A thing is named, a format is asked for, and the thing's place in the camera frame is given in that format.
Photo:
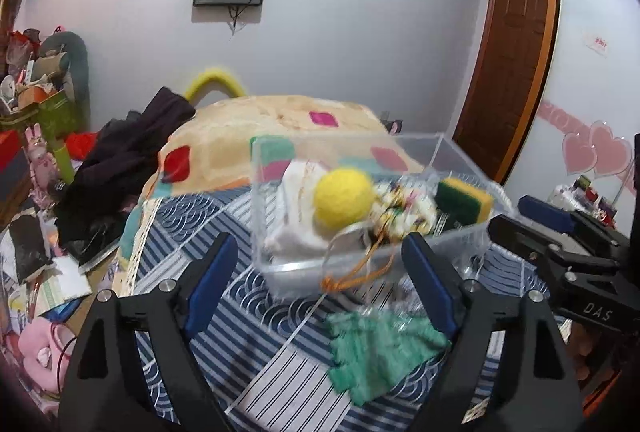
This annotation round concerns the yellow foam tube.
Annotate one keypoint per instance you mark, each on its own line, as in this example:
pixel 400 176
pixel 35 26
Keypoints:
pixel 212 76

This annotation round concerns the white wardrobe door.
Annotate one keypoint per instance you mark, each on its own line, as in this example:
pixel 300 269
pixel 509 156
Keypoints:
pixel 595 12

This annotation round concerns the white cloth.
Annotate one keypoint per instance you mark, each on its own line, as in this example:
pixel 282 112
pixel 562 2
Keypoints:
pixel 295 212

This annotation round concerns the clear plastic box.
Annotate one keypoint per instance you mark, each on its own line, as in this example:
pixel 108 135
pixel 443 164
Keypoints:
pixel 450 152

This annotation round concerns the green cardboard box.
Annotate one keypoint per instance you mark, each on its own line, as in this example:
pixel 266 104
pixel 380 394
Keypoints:
pixel 47 112

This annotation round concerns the red wardrobe label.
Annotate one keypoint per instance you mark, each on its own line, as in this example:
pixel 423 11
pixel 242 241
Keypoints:
pixel 597 45

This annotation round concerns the green and yellow sponge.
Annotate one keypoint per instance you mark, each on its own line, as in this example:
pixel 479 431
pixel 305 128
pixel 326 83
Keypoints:
pixel 462 199

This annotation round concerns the yellow felt ball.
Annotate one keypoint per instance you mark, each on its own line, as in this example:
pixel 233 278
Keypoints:
pixel 344 198

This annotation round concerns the red cloth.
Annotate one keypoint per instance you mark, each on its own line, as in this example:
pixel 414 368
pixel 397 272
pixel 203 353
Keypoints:
pixel 82 143

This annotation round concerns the pile of papers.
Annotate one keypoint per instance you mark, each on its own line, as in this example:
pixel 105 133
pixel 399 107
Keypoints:
pixel 45 282

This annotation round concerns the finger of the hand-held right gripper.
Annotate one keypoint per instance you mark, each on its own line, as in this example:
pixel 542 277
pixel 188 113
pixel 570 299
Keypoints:
pixel 545 212
pixel 520 242

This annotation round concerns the green cylinder bottle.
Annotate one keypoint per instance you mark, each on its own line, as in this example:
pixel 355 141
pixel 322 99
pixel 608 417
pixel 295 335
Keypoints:
pixel 64 162

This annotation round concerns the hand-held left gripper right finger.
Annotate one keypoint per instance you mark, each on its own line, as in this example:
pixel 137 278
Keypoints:
pixel 431 284

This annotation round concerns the blue striped bed sheet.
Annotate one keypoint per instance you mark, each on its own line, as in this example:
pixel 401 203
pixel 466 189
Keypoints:
pixel 270 322

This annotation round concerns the black clothing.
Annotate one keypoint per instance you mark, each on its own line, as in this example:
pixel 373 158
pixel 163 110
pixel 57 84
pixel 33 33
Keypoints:
pixel 125 147

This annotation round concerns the brown wooden door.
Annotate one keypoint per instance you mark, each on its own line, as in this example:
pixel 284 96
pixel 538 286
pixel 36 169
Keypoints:
pixel 510 77

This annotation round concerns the pink plush toy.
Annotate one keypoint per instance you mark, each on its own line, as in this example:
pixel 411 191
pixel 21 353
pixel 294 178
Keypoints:
pixel 40 347

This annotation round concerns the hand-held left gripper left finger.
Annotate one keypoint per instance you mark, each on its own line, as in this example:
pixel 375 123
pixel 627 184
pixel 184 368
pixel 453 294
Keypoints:
pixel 210 284

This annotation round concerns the green knitted cloth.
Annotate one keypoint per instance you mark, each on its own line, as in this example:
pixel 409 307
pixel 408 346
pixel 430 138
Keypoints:
pixel 380 357

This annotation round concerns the clutter of small containers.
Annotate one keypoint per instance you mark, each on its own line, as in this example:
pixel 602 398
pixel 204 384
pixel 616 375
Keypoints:
pixel 585 199

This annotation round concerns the pink bunny toy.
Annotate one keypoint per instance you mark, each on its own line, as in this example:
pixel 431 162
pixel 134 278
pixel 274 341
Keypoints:
pixel 37 152

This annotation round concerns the patchwork quilt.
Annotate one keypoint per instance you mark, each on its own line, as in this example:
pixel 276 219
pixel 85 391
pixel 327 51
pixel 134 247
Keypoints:
pixel 235 142

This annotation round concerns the large pink heart decoration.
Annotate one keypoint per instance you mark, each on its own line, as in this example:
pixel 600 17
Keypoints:
pixel 612 150

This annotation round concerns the small pink heart decoration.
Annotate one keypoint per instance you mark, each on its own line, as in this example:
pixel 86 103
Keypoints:
pixel 579 153

